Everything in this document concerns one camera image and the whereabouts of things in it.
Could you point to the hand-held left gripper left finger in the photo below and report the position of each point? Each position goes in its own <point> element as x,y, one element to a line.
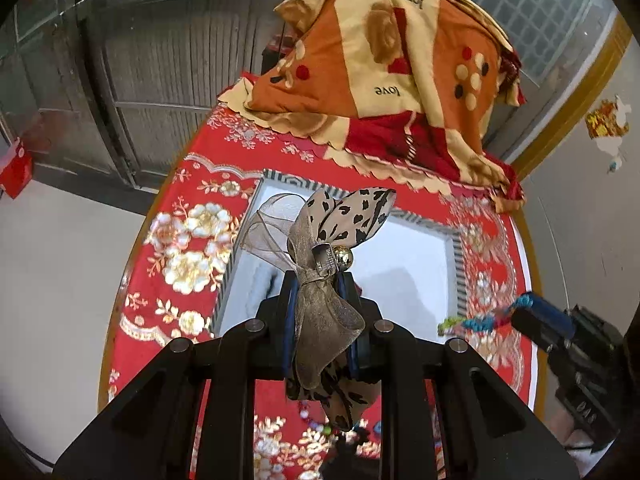
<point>289,310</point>

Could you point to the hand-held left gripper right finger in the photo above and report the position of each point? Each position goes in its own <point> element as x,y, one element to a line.
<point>351,355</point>

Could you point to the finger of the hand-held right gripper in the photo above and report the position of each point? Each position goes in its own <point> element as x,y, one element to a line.
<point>542,322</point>

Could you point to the striped rim white box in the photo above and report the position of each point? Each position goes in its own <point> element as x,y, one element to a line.
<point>405,260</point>

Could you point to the red floral tablecloth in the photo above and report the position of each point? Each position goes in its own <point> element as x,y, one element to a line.
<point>190,220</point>

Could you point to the orange red folded blanket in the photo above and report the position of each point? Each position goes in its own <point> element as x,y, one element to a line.
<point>350,60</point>

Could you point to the grey wooden door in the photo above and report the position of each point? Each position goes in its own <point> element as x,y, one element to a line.
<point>165,60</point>

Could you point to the red bag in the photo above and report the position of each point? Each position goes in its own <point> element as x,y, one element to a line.
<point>15,170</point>

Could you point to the glass block window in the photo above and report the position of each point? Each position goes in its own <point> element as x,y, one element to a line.
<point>525,10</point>

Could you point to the torn wall sticker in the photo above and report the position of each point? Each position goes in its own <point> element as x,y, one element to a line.
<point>606,120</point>

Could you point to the yellow wooden frame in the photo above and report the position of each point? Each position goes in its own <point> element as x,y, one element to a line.
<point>585,95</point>

